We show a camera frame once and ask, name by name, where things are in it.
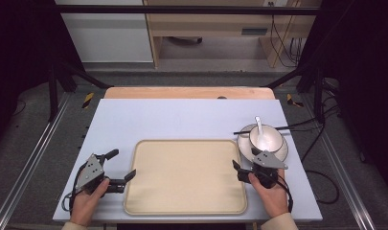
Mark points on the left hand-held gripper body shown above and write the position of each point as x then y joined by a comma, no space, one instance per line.
92,171

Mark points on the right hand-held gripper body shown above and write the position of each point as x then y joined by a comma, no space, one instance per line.
267,161

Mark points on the white bowl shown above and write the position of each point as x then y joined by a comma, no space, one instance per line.
273,137

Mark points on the person's left hand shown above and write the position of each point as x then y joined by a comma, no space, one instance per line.
84,204

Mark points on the person's right hand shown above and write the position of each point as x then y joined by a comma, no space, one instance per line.
273,199

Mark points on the white plate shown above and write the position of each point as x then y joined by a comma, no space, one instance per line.
244,145

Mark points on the white spoon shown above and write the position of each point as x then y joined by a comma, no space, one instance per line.
260,131

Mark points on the black chopstick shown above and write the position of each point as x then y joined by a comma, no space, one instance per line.
284,127
240,132

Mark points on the beige tray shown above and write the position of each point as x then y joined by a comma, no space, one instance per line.
185,177

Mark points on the yellow black tape marker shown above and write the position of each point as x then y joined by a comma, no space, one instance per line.
87,99
291,100

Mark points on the white table board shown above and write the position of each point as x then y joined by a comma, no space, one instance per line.
169,119

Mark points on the black metal stand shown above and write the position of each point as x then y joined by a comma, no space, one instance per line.
53,92
318,92

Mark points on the wooden table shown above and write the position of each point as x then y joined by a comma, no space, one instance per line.
182,92

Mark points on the white cabinet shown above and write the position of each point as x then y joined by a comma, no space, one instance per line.
108,38

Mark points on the light wooden desk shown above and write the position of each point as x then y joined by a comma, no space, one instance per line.
207,25

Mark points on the dark curtain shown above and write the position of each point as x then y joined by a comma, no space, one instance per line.
19,48
364,64

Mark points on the aluminium floor rail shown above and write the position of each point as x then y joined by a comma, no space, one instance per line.
345,179
32,156

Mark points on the black frame bar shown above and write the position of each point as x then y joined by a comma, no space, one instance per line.
182,9

